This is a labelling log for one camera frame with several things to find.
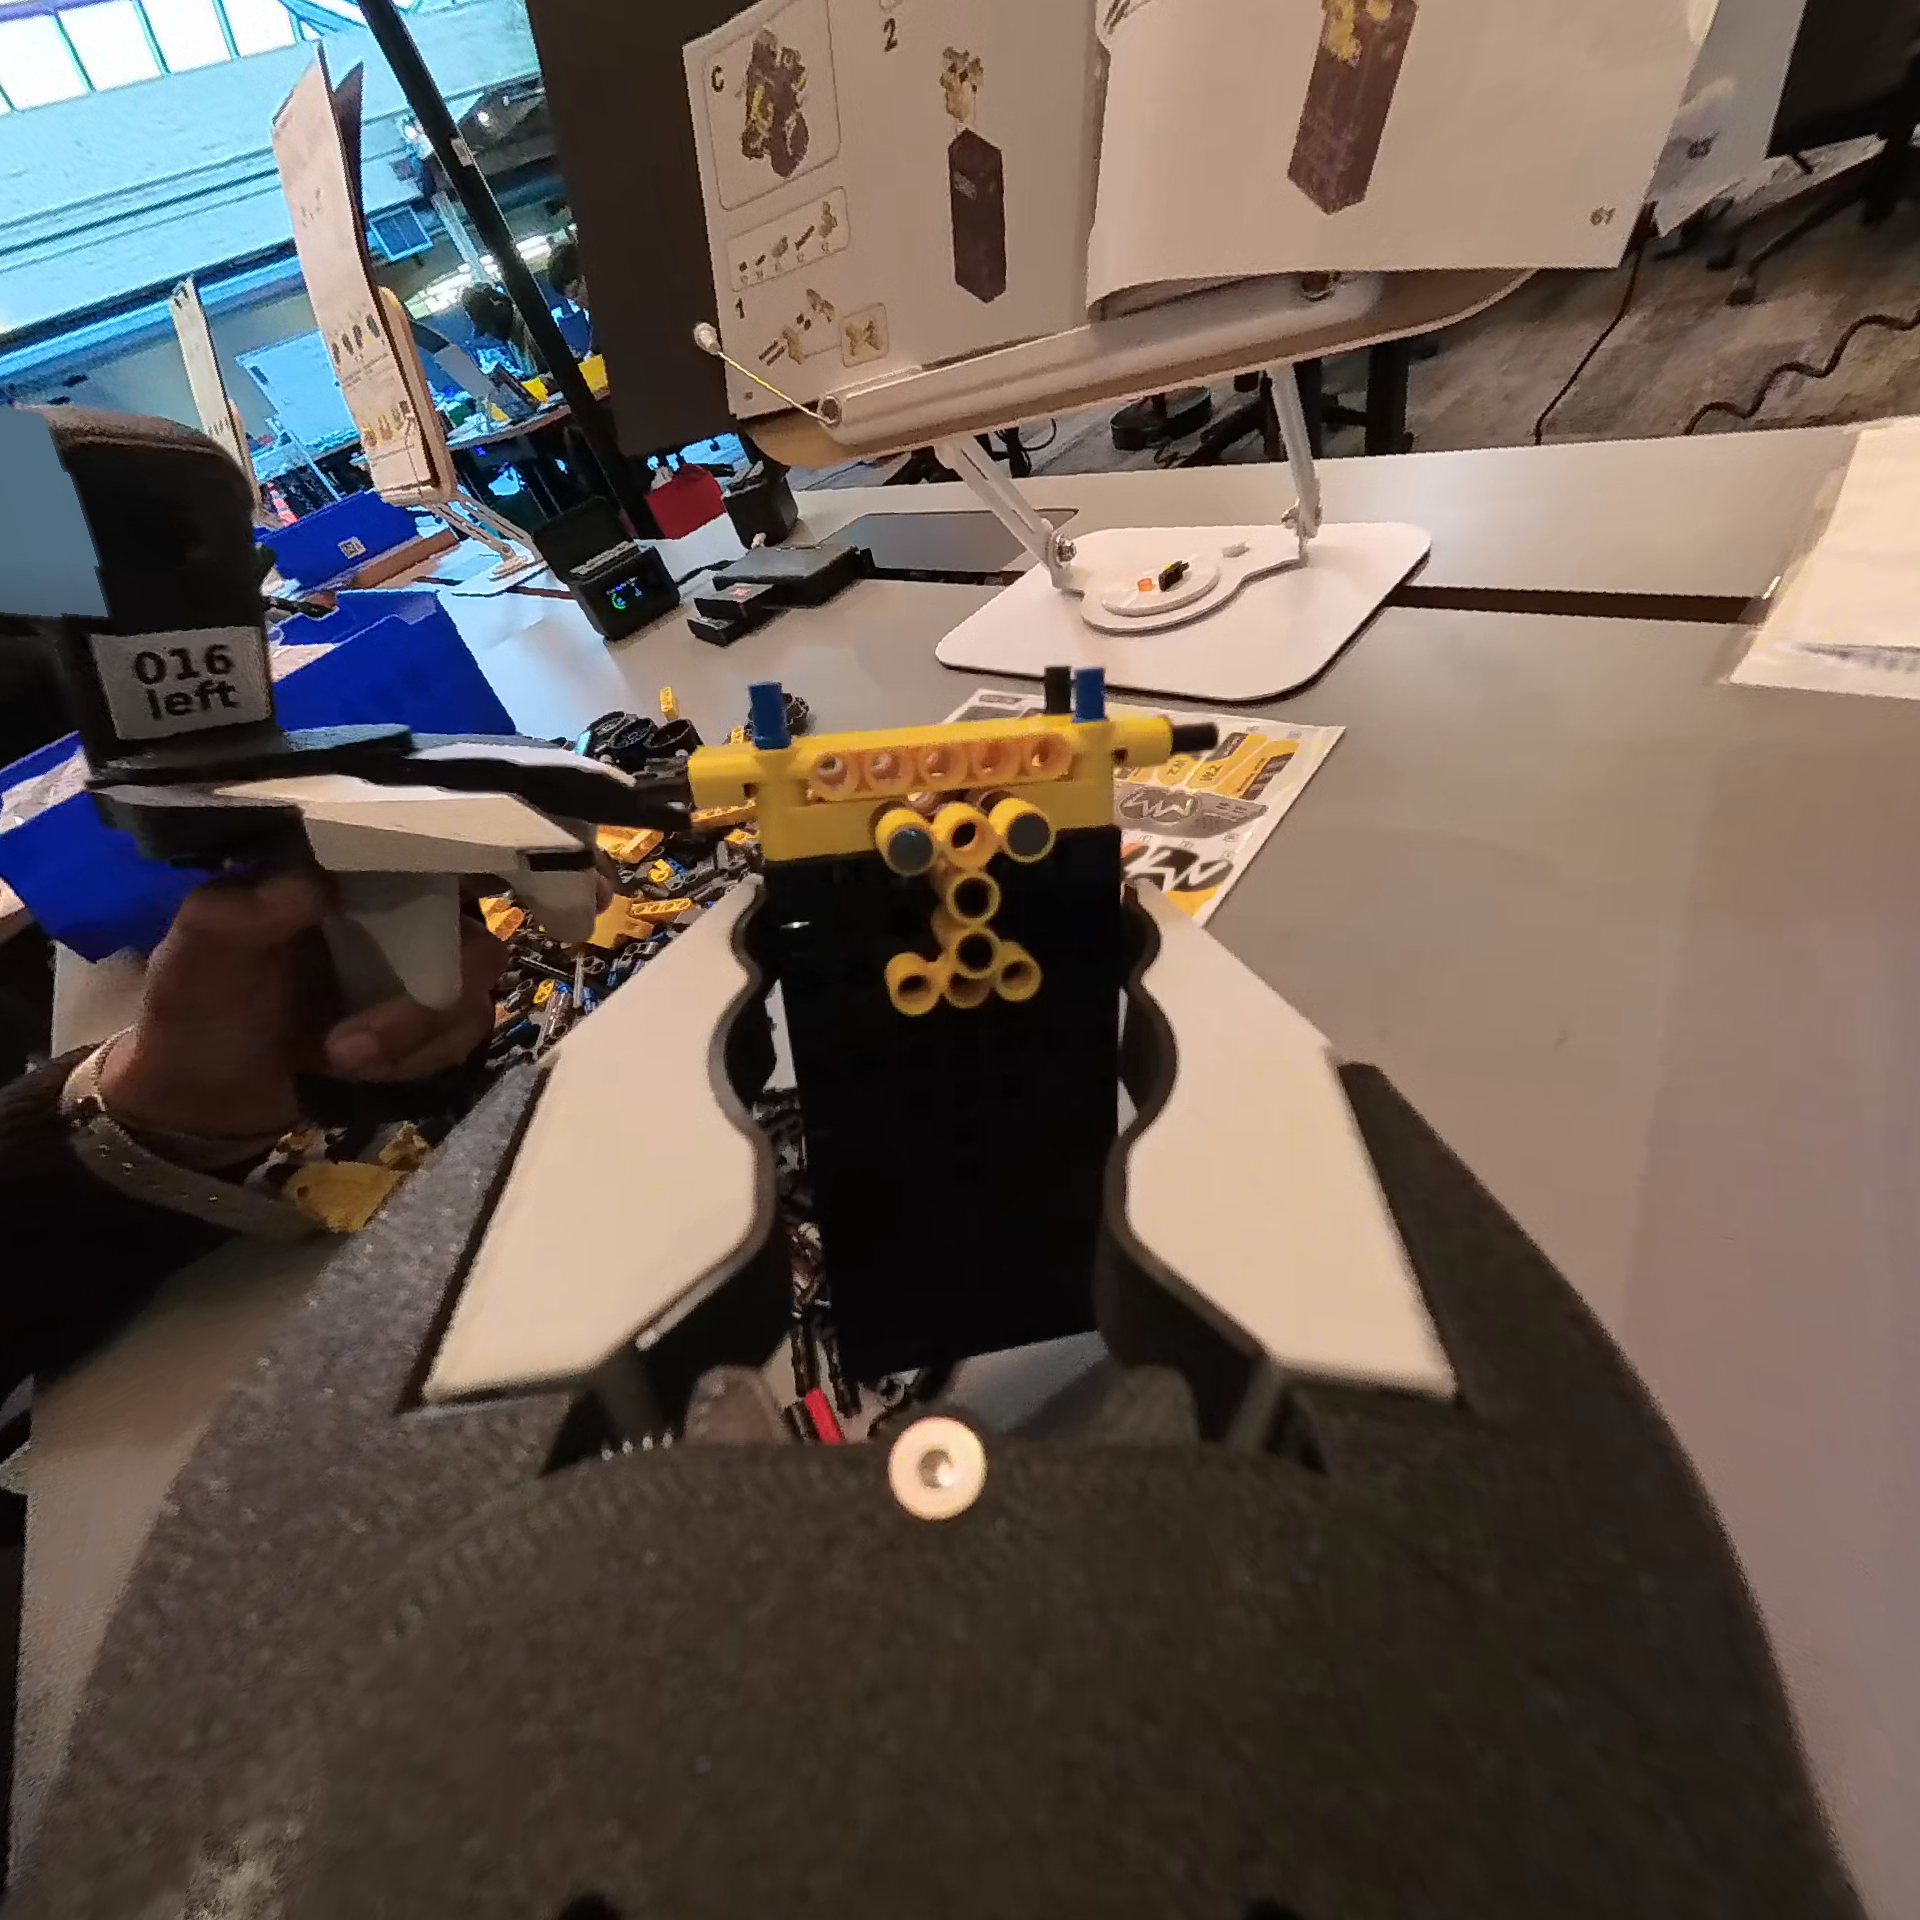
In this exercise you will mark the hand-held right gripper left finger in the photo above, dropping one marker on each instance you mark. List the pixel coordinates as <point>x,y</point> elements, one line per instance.
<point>617,1200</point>

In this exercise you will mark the grey wrist band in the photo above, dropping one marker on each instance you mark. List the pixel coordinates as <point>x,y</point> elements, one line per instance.
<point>172,1182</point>

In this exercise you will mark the person's left hand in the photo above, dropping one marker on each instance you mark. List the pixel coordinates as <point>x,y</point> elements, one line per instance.
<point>244,989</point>

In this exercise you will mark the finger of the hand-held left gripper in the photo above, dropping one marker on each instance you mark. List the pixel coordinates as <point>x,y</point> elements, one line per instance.
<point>435,828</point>
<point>574,763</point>

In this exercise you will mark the black docking hub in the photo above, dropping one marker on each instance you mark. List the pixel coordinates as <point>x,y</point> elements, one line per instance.
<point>779,579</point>

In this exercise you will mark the black and yellow brick assembly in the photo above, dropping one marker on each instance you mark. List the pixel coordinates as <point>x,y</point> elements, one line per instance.
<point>961,1139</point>

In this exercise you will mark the open instruction booklet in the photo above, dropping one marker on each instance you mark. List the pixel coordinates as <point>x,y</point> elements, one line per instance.
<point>1198,148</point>

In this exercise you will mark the white book stand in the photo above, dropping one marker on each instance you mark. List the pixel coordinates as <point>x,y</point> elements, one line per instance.
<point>1278,601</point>

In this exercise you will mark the black power adapter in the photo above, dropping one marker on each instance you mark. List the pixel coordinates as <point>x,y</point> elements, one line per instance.
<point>764,512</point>

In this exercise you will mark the person's left forearm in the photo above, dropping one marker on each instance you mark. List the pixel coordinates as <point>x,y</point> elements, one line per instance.
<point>90,1279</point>

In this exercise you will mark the yellow and grey sticker sheet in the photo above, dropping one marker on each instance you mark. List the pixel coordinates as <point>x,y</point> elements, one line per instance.
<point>1198,781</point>

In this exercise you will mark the pile of brick parts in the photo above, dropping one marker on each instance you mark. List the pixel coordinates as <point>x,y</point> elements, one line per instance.
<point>647,901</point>

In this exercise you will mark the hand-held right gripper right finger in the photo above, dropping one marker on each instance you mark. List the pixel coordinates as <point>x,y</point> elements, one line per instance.
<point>1278,1200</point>

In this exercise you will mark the distant booklet stand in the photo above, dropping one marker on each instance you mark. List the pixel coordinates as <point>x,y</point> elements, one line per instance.
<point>210,374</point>
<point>352,295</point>

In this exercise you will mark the black divider panel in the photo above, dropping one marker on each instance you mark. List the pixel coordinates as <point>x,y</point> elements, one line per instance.
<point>629,225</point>

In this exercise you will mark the blue bin with plastic bags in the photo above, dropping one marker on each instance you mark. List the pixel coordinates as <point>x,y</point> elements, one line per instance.
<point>389,674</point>

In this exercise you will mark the black charger case with display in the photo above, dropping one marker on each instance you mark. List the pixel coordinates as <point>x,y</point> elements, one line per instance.
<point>617,591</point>

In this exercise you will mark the laminated paper sheet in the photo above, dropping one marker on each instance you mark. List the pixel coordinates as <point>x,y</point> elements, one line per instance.
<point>1847,568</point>

